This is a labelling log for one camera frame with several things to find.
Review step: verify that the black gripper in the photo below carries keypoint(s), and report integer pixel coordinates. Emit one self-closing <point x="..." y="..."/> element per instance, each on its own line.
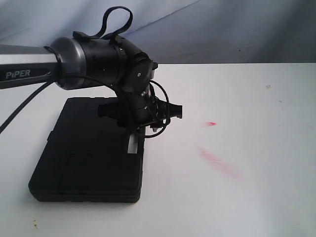
<point x="154" y="114"/>

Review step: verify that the black plastic tool case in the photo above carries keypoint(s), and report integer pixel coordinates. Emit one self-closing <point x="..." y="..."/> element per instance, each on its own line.
<point x="86" y="158"/>

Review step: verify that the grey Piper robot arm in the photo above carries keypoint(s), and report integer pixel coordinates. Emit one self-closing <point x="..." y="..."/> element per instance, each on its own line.
<point x="84" y="63"/>

